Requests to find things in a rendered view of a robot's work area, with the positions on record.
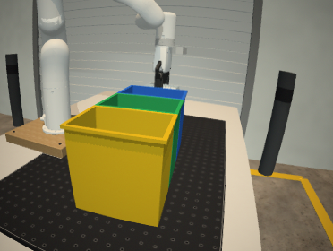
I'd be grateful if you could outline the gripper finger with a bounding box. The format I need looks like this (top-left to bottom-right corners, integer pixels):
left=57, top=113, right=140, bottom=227
left=154, top=61, right=164, bottom=88
left=162, top=72, right=169, bottom=84

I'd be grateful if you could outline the green bin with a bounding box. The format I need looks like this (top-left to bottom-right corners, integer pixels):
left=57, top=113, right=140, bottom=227
left=95, top=93, right=184, bottom=188

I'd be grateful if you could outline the yellow open-top bin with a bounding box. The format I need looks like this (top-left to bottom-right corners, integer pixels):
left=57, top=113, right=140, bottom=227
left=60, top=105, right=178, bottom=227

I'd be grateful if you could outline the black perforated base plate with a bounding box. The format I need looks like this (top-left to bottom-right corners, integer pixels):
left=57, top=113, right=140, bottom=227
left=0, top=115, right=226, bottom=251

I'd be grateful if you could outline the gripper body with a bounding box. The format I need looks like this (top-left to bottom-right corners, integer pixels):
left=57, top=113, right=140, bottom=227
left=153, top=45, right=172, bottom=73

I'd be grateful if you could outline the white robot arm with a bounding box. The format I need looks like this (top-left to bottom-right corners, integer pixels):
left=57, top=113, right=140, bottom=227
left=37, top=0, right=176, bottom=134

